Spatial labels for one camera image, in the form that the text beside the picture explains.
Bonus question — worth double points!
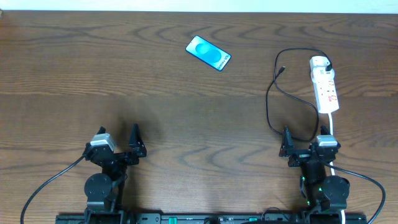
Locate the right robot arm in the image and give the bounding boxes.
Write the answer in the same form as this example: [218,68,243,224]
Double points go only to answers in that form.
[279,127,350,223]

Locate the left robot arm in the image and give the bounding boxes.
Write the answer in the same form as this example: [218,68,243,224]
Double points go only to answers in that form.
[83,124,147,223]

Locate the white power strip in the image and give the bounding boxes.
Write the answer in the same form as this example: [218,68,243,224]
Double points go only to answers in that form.
[310,56,339,114]

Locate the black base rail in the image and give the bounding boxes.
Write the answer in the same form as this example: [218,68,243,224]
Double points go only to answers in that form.
[55,212,368,224]

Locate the black left camera cable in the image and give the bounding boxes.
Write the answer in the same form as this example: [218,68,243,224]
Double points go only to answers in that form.
[19,154,86,224]

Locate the white power strip cord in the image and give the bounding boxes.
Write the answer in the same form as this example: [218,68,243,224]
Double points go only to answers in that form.
[327,112,346,224]

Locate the black camera cable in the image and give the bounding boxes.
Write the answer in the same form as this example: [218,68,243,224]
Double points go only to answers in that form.
[323,161,387,224]
[19,154,86,224]

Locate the black USB charging cable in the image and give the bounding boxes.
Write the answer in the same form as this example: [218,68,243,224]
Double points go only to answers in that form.
[265,47,333,143]

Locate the white charger adapter plug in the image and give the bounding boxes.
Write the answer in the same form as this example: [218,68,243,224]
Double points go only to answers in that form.
[311,67,335,83]

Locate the black right camera cable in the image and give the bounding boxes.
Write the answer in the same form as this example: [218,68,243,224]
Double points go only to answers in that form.
[323,161,387,224]

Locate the blue Galaxy smartphone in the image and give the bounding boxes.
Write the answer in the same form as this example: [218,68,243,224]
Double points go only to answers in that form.
[185,35,231,72]

